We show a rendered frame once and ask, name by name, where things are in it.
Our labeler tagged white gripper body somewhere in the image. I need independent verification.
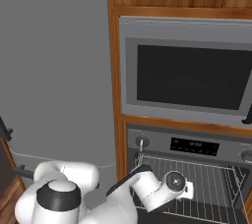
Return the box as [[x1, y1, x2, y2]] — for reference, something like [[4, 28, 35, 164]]
[[183, 181, 195, 200]]

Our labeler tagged grey built-in oven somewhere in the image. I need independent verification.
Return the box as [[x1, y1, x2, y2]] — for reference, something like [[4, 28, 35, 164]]
[[126, 123, 252, 224]]

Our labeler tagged round grey oven knob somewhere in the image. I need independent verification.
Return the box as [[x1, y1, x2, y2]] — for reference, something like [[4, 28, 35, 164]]
[[240, 147, 252, 164], [134, 135, 152, 152]]

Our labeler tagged grey microwave oven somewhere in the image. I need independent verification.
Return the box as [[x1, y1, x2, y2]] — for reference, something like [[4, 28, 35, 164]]
[[118, 15, 252, 128]]

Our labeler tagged wooden appliance housing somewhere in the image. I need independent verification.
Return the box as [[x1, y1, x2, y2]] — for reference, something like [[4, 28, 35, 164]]
[[105, 0, 252, 224]]

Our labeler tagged brown wooden panel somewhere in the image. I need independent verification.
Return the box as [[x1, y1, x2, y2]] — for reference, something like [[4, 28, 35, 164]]
[[0, 137, 27, 224]]

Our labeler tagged grey fridge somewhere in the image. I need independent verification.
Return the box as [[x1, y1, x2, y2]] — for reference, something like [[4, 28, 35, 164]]
[[0, 0, 118, 174]]

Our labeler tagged wire oven rack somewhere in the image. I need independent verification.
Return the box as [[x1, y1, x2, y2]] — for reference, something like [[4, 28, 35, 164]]
[[133, 152, 248, 224]]

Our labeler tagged black microwave handle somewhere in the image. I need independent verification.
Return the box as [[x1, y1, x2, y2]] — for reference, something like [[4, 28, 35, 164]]
[[241, 102, 252, 126]]

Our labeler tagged black bar handle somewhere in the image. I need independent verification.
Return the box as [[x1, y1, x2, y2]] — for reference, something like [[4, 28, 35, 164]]
[[12, 164, 35, 181], [0, 115, 14, 142]]

